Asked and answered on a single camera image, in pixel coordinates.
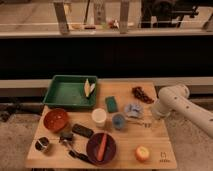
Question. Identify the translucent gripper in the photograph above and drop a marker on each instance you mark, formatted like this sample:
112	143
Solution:
155	113

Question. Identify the silver fork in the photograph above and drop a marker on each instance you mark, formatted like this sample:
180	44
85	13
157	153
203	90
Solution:
146	125

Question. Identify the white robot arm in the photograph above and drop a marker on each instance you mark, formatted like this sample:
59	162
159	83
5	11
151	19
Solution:
176	98

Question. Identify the blue small cup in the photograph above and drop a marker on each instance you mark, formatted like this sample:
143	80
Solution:
118	121

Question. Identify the white paper cup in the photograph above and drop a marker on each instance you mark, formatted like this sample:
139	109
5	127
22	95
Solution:
99	116

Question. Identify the small metal cup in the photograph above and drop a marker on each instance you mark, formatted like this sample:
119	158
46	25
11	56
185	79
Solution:
42	144

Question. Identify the light blue crumpled cloth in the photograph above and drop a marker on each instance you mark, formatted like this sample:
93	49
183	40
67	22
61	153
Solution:
133	110

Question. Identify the dark brown grape bunch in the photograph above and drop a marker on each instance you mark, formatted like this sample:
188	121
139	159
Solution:
141	95

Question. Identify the red yellow apple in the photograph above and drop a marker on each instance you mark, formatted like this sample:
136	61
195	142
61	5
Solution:
142	153

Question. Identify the green sponge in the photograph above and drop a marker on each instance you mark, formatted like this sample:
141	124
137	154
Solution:
111	104

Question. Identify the orange carrot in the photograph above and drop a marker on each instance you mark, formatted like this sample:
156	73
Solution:
102	146

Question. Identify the yellow white banana peel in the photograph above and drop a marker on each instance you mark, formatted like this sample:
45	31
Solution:
88	88

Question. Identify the black rectangular remote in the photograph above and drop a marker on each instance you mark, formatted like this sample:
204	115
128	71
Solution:
83	131

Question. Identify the green plastic tray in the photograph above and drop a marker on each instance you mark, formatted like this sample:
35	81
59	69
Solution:
67	91

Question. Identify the dark metal clip tool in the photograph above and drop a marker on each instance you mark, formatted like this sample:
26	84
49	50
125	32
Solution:
66	138

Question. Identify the red wooden bowl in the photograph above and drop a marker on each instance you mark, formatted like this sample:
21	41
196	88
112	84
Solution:
55	120

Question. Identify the black handled utensil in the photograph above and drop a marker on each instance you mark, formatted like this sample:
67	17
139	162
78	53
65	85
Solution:
80	156

